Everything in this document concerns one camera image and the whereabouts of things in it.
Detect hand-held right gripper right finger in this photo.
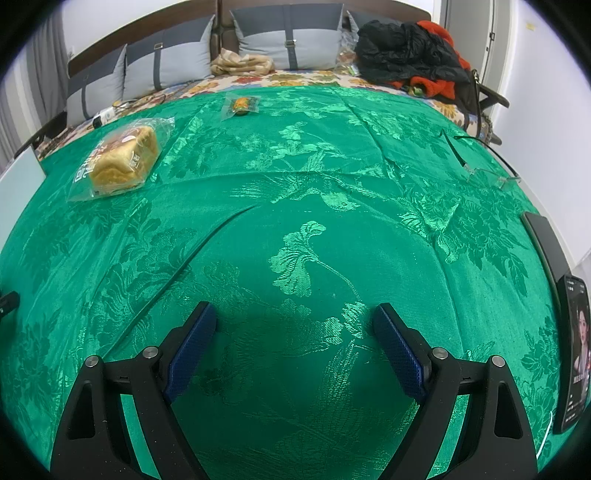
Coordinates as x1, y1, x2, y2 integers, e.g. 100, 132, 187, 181
373, 302, 540, 480

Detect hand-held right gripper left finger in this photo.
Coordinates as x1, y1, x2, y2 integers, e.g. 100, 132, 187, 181
50, 301, 218, 480

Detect white storage box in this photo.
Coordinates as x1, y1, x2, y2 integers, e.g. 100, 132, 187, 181
0, 148, 46, 259

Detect bread loaf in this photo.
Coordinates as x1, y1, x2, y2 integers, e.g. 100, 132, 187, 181
67, 117, 176, 204

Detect small orange snack packet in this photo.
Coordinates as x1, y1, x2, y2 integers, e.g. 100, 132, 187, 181
222, 92, 262, 121

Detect green floral blanket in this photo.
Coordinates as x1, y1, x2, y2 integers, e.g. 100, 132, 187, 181
0, 85, 573, 480

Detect smartphone with lit screen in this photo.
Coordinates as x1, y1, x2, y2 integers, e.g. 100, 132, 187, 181
556, 273, 591, 435

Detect black tablet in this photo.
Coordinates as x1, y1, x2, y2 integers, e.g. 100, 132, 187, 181
522, 212, 571, 278

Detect eyeglasses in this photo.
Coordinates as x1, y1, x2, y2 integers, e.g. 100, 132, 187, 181
441, 129, 520, 192

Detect grey curtain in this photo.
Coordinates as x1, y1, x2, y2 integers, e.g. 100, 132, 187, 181
25, 0, 68, 121

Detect dark handbag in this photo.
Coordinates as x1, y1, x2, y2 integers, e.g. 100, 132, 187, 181
455, 69, 502, 148

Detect brown headboard panel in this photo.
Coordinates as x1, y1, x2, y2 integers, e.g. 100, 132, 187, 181
219, 0, 432, 21
67, 0, 220, 79

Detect red garment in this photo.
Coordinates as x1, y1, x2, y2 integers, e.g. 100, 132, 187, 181
392, 19, 476, 104

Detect beige folded cloth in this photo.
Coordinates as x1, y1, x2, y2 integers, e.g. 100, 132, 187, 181
211, 47, 275, 77

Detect floral bedsheet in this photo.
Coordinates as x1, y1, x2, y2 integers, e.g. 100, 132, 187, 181
34, 69, 467, 158

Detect clear plastic bag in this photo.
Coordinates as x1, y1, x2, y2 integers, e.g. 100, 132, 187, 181
335, 30, 365, 75

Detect white charging cable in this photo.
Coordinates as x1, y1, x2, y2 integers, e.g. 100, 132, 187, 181
533, 408, 555, 462

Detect dark bed side rail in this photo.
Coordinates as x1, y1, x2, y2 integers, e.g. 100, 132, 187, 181
11, 108, 70, 160

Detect tangled cables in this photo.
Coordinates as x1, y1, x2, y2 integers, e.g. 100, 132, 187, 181
111, 90, 185, 114

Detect white door frame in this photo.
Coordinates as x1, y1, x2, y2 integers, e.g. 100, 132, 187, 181
438, 0, 509, 93

